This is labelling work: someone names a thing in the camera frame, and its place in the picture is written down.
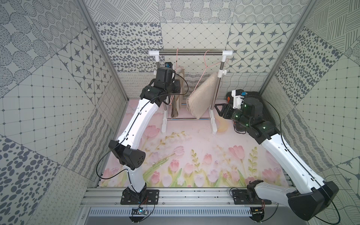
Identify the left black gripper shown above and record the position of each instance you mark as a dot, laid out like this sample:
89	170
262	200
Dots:
174	86

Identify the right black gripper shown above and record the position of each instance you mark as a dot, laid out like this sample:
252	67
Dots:
223	109

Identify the pink wire hanger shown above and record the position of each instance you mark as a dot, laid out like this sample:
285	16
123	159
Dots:
205	68
176	61

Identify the beige knitted scarf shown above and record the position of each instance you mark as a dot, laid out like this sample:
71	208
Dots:
201	98

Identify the brown plaid scarf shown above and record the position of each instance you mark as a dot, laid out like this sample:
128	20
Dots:
177	100

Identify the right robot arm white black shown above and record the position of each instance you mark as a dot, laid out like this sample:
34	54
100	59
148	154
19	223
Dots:
311	194

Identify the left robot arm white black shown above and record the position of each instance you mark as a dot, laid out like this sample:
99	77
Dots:
126	147

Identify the black plastic tool case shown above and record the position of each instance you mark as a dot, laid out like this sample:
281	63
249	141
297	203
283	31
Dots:
266	113

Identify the pink floral table mat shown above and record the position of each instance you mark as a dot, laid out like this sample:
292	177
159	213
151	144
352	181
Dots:
188	154

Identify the small green circuit board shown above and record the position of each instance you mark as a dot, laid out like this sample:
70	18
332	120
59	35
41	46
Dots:
139	211

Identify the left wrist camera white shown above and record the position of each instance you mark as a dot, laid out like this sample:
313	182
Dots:
169	65

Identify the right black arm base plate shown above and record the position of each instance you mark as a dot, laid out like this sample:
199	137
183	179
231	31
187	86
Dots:
240	197

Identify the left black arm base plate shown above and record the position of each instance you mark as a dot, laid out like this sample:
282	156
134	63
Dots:
148	196

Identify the aluminium mounting rail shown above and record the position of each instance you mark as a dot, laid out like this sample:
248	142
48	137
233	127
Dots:
168	197

